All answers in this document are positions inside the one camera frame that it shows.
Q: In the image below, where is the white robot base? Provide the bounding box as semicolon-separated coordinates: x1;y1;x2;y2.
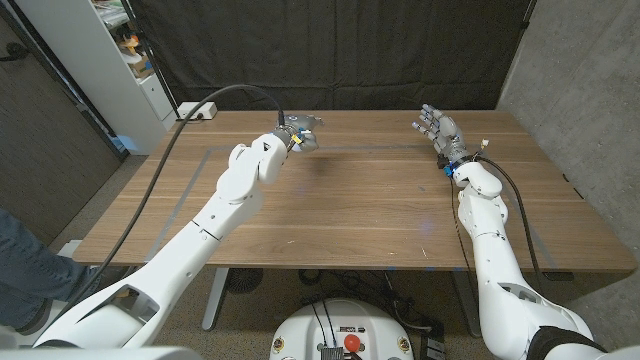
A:
269;298;415;360

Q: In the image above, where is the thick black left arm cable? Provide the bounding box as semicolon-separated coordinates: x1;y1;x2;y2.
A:
47;83;286;329

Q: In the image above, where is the black backdrop curtain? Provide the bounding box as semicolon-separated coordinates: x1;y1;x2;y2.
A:
128;0;539;112

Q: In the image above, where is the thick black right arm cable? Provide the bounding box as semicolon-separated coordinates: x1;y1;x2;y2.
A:
474;155;547;296

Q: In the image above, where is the white shelf cabinet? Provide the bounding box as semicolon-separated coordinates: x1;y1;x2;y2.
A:
14;0;179;156

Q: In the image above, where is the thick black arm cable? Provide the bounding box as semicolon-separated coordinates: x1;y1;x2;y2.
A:
474;155;547;296
47;83;286;329

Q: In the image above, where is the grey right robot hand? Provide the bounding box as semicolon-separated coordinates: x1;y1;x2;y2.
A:
412;103;472;166

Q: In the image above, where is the orange toy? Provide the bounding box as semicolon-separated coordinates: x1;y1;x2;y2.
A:
119;34;142;56

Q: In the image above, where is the black door handle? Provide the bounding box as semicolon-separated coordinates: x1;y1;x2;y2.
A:
0;42;30;64

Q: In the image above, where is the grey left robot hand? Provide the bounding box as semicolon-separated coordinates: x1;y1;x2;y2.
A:
273;113;325;154

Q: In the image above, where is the white table leg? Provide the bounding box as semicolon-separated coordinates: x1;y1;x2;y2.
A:
201;268;230;332
452;269;481;339

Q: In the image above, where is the dark grey shoe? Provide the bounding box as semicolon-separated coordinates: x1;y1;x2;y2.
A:
87;266;127;291
17;299;54;335

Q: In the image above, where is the black power adapter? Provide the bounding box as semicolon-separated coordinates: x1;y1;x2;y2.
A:
419;322;446;360

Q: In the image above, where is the small cardboard box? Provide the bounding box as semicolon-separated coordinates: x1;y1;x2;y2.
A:
128;53;155;79

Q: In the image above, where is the person's leg in blue jeans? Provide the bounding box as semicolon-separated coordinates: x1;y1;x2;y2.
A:
0;208;101;329

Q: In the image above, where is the dark wooden door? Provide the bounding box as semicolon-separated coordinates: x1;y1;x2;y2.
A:
0;9;124;241

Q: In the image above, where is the white power strip box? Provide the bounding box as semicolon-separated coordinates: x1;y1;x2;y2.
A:
177;101;218;121

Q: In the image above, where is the black round floor fan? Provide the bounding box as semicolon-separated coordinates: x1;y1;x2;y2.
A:
224;268;265;295

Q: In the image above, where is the black curtain stand pole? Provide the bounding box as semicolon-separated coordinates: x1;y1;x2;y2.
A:
121;0;180;119

